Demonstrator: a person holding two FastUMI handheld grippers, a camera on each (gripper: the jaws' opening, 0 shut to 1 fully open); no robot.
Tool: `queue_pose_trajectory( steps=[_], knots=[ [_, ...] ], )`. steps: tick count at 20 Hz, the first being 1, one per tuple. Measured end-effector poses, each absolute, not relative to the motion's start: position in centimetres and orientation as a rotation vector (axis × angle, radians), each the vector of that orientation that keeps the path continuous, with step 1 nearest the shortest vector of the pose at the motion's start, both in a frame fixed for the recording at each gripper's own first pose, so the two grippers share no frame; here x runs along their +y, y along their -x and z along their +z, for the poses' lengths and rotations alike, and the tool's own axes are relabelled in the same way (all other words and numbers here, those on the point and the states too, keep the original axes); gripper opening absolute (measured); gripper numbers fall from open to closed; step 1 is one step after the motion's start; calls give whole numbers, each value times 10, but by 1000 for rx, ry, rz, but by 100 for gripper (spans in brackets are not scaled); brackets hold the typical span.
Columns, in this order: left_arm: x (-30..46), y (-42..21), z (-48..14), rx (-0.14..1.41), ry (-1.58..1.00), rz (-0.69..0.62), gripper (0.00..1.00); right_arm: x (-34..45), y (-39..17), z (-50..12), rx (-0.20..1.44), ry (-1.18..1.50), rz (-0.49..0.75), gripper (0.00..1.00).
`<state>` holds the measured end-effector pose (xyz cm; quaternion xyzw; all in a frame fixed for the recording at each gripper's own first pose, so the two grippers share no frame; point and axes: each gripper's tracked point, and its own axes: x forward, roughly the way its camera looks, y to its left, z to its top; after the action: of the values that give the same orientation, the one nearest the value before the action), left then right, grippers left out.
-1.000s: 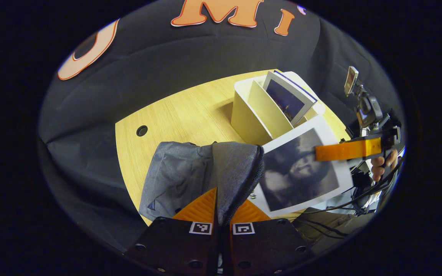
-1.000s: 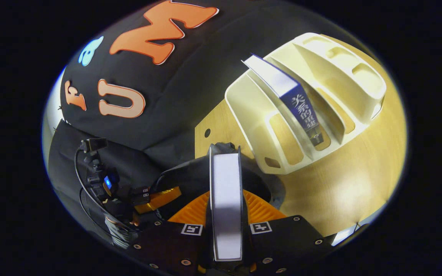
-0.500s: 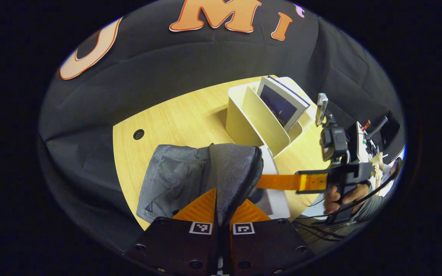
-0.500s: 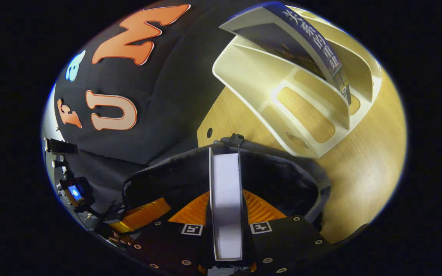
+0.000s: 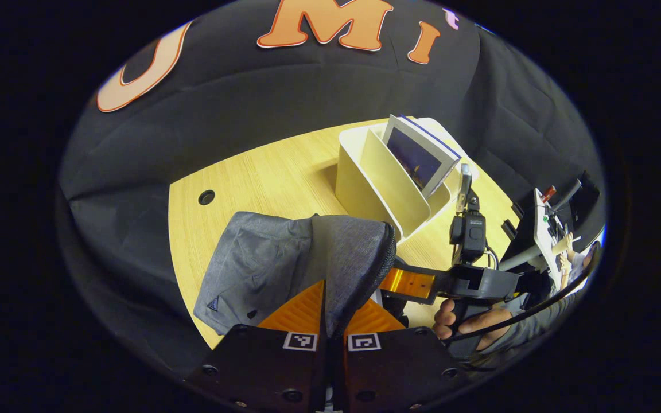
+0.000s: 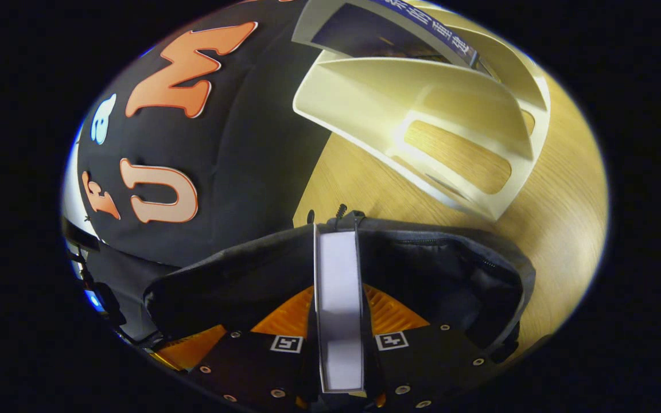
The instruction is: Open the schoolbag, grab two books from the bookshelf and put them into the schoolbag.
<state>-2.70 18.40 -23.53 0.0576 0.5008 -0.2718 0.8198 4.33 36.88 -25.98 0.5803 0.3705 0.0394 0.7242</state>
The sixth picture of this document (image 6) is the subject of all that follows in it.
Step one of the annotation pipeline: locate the white bookshelf organizer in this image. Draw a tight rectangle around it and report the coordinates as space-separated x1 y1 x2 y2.
291 0 553 223

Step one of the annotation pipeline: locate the grey schoolbag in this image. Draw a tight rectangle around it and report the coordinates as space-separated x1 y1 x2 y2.
143 211 538 368

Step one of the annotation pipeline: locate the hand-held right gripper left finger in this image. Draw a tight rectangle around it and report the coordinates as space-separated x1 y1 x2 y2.
189 285 317 412

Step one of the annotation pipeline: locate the grey cover book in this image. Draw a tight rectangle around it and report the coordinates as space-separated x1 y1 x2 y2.
313 224 366 395

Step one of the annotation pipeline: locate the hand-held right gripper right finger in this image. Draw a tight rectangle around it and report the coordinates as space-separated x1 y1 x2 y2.
362 283 506 412

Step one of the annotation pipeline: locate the blue cover book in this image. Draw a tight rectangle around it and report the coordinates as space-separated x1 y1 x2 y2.
310 0 480 68

